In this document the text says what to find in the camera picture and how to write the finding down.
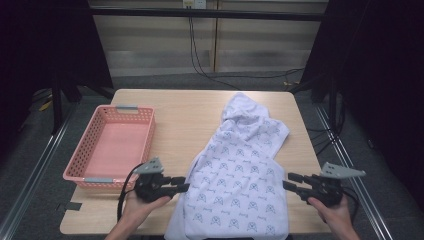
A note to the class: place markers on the black horizontal metal bar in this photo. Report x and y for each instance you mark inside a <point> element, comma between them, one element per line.
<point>206,14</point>

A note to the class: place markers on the metal floor rail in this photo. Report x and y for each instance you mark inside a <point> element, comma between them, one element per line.
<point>353,173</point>
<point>30,173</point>

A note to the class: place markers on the black metal stand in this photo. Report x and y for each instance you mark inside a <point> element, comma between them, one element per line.
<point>56,106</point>

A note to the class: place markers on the white printed hoodie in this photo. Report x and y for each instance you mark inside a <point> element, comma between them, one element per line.
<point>236,173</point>

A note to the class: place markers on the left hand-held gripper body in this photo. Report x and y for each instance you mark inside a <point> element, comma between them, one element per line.
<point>150,188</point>

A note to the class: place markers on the black curtain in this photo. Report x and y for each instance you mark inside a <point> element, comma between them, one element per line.
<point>43,50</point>
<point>383,83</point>

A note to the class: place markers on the white wall socket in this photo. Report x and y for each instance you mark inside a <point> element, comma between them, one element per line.
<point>194,3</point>

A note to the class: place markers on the yellow object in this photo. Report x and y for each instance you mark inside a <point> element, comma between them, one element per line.
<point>46,106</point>

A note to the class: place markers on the black tape patch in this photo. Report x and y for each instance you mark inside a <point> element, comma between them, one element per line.
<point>73,206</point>

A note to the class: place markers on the person's right hand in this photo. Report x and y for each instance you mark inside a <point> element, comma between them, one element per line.
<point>336,216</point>

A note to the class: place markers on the person's left hand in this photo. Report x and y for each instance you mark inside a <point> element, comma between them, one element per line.
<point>138,210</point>

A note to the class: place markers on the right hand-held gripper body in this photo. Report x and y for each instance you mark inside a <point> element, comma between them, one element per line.
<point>325,190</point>

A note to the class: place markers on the pink perforated plastic basket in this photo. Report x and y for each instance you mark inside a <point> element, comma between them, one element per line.
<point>113,146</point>

